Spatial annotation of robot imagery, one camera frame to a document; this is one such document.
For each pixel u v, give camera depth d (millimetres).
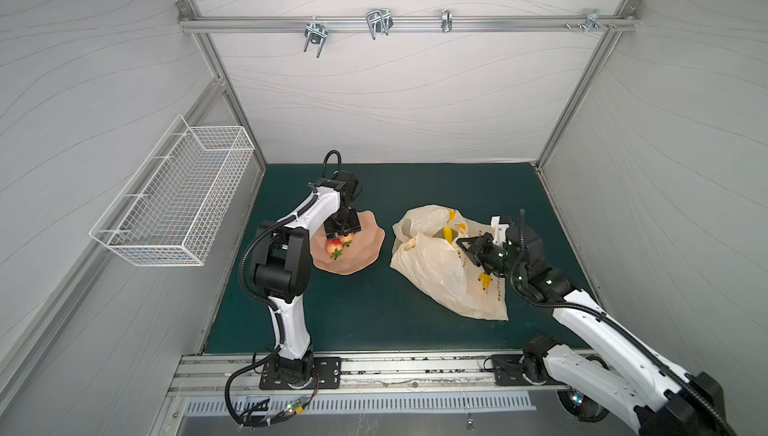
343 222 801
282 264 510
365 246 951
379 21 765
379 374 748
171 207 688
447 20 780
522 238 564
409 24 779
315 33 795
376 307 846
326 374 735
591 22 768
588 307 499
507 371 734
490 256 674
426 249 744
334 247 923
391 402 703
